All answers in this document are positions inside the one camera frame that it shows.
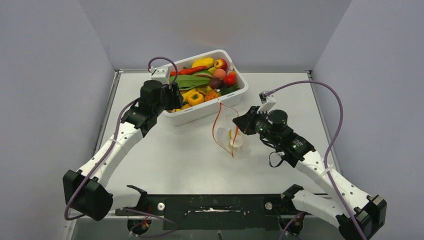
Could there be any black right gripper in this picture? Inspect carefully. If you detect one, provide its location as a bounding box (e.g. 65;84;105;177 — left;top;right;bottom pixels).
233;106;280;146

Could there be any green leaf vegetable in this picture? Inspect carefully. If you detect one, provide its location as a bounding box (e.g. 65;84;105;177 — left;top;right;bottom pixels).
169;75;211;91

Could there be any clear zip top bag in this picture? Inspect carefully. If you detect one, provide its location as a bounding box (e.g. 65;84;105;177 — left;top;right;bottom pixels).
212;100;251;159

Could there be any white garlic bulb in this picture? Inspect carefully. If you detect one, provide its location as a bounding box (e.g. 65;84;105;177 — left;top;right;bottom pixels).
229;130;244;149

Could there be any red tomato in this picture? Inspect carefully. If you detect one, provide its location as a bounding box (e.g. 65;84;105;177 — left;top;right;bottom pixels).
224;71;237;87

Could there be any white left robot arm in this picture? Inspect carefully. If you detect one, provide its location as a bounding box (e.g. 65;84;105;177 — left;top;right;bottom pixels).
62;80;183;221

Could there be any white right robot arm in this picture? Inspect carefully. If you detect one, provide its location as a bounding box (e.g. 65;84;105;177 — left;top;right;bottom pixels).
232;106;387;240

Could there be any orange fried food piece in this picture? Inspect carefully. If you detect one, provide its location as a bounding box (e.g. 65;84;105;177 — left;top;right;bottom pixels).
204;89;221;102

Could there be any yellow bell pepper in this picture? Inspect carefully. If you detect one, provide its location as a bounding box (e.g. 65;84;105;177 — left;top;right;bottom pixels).
187;91;205;106

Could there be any red chili pepper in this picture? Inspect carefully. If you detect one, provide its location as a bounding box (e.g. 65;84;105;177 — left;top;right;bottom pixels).
170;66;207;77

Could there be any white plastic bin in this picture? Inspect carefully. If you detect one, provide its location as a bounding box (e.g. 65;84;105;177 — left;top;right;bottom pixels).
165;49;249;126

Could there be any dark purple passionfruit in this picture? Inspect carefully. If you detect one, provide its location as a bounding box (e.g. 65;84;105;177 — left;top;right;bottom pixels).
209;77;223;89

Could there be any yellow mango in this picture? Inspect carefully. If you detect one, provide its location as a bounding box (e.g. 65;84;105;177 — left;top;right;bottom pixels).
191;57;215;69

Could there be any pink peach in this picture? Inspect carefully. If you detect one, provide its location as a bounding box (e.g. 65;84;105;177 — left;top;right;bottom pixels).
213;68;227;80

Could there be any red apple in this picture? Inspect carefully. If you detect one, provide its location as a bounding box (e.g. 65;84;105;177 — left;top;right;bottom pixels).
213;58;228;71

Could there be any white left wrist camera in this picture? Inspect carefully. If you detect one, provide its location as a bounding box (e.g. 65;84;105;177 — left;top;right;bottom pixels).
150;66;171;85

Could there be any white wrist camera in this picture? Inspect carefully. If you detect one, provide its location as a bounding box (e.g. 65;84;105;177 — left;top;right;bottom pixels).
257;91;277;114
150;66;171;85

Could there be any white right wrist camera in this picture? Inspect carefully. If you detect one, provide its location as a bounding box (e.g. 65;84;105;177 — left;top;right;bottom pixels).
257;91;277;114

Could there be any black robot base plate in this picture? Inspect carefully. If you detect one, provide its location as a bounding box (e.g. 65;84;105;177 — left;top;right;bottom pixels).
133;193;299;231

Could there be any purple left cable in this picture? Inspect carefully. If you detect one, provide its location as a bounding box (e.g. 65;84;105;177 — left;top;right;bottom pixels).
63;56;180;222

